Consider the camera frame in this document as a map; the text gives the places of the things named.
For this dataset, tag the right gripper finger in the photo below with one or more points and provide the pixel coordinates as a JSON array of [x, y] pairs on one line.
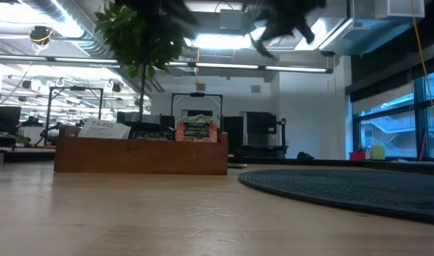
[[264, 46], [307, 30]]

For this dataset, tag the peach passion fruit tea bag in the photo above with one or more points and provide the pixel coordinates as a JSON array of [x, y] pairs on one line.
[[197, 132]]

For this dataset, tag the blackcurrant tea bag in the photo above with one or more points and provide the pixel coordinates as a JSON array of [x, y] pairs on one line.
[[151, 135]]

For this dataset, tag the white orange Tazo tea bag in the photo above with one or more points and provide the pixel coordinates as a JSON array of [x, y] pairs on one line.
[[103, 129]]

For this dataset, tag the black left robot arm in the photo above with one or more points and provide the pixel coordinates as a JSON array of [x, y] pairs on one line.
[[177, 14]]

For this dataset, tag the wooden tea organiser box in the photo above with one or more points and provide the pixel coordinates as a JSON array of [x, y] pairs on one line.
[[142, 156]]

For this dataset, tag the long ceiling light strip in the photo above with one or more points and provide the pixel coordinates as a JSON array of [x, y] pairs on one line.
[[60, 59], [255, 67]]

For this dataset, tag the grey ceiling box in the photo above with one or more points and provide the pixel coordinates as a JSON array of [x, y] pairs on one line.
[[231, 19]]

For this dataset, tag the black cabinet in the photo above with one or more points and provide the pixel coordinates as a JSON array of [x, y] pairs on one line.
[[259, 131]]

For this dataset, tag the black upright stand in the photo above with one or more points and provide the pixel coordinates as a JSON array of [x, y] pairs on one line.
[[282, 137]]

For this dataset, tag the small dark object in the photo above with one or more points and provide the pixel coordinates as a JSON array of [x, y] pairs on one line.
[[304, 155]]

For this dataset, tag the potted green plant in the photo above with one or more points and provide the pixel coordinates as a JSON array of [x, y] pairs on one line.
[[138, 39]]

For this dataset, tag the red container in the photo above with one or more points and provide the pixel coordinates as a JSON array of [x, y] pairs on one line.
[[357, 156]]

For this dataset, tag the yellow-green container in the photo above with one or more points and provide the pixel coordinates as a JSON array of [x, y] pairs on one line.
[[378, 152]]

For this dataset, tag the round dark woven placemat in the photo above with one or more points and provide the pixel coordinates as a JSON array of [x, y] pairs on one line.
[[344, 188]]

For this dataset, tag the black monitor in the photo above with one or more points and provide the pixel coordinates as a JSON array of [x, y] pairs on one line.
[[5, 119]]

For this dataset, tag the silver air duct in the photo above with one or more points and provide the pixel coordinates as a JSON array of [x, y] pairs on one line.
[[362, 25]]

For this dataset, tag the black rig frame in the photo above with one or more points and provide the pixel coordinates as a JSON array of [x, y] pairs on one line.
[[74, 88], [197, 94]]

